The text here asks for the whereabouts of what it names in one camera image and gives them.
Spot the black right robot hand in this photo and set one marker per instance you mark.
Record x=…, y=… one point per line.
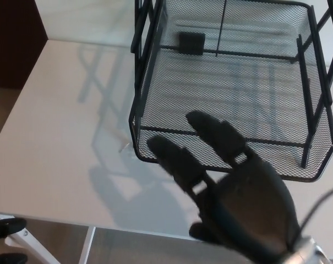
x=251, y=209

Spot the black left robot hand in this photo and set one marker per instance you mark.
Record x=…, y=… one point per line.
x=6, y=228

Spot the black mesh file tray layer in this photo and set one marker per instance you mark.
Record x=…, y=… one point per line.
x=224, y=82

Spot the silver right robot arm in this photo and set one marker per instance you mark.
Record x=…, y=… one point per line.
x=306, y=253

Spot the black metal file tray rack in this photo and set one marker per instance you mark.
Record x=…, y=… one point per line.
x=276, y=143

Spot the dark brown wooden panel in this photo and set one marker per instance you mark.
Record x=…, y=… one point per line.
x=12, y=41

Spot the white metal table leg frame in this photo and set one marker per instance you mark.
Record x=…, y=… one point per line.
x=34, y=247

